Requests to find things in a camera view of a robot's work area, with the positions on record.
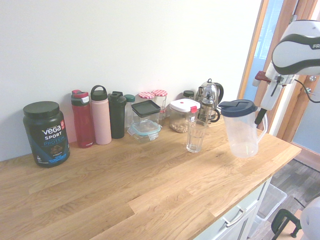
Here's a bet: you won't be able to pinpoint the clear plastic storage bin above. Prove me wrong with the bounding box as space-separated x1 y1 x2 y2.
249 183 288 233

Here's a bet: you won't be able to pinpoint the pale green kitchen cabinet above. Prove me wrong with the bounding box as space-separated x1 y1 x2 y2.
197 172 273 240

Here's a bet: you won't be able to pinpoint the black Vega protein tub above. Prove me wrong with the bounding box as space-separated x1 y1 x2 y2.
22 101 71 169

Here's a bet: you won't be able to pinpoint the black shaker bottle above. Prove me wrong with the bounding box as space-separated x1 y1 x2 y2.
107 91 127 140

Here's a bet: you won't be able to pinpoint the wooden door frame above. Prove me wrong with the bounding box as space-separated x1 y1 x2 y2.
236 0 270 101

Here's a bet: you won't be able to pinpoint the clear container white lid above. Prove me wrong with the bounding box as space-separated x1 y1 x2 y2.
169 98 201 134

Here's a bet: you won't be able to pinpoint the red water bottle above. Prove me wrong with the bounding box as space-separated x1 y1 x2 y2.
70 89 96 149

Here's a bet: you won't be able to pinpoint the clear bottle green cap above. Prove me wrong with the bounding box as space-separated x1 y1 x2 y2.
123 94 136 131

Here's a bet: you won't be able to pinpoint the glass container teal clip lid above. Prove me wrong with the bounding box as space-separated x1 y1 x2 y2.
126 121 163 144

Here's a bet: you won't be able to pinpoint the green metal clamp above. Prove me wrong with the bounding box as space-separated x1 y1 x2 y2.
271 208 303 240

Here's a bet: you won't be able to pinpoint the red white wrist camera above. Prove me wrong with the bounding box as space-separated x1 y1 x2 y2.
252 70 272 87

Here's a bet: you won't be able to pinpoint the silver drawer handle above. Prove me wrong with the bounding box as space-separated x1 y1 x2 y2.
221 208 245 227

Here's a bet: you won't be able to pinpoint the pink bottle black lid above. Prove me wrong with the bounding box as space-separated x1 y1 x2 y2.
90 84 113 145

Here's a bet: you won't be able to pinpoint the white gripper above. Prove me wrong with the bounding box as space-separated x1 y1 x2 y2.
254 81 283 125

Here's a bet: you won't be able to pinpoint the clear ribbed drinking glass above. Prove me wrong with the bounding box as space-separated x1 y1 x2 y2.
186 119 208 154

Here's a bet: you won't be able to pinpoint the clear plastic pitcher navy lid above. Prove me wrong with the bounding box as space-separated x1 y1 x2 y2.
218 99 268 159

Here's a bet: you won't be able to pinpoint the chrome electric kettle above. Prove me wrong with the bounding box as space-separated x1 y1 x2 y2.
194 78 225 107

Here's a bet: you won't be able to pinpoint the square clear container black lid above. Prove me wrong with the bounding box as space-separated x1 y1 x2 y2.
131 99 162 128

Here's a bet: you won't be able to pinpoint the chrome french press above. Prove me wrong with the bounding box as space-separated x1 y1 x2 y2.
198 84 221 125

